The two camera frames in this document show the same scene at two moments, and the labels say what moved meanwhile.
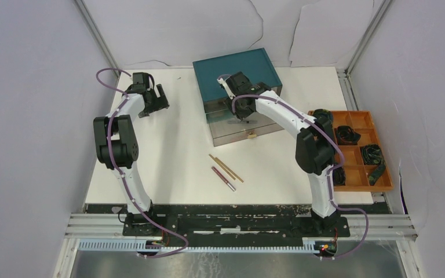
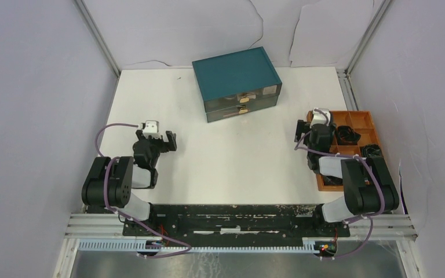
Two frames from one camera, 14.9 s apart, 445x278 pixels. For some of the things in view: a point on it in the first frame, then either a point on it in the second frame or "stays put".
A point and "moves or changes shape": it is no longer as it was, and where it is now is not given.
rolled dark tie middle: (346, 135) stays put
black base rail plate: (170, 220) stays put
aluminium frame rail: (98, 36) stays put
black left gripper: (160, 103) to (140, 135)
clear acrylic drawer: (225, 127) moves or changes shape
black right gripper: (240, 114) to (302, 127)
